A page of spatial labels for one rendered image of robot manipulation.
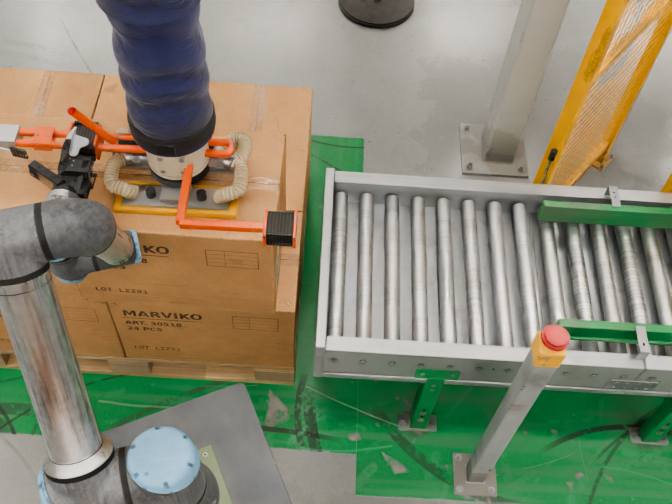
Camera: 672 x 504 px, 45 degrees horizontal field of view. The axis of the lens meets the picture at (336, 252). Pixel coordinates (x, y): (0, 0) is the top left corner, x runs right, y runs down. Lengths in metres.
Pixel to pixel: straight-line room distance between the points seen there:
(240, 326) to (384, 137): 1.42
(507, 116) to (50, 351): 2.34
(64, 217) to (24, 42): 2.78
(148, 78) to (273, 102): 1.21
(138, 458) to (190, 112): 0.83
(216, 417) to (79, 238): 0.76
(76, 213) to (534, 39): 2.09
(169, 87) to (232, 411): 0.85
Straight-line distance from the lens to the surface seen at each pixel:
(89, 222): 1.63
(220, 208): 2.25
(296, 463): 2.93
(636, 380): 2.72
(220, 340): 2.77
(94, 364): 3.14
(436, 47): 4.23
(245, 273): 2.36
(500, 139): 3.62
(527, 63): 3.32
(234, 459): 2.15
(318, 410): 3.00
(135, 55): 1.91
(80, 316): 2.76
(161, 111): 2.03
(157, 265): 2.39
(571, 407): 3.18
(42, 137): 2.34
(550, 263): 2.79
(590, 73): 2.63
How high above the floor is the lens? 2.77
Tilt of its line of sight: 56 degrees down
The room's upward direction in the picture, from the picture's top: 5 degrees clockwise
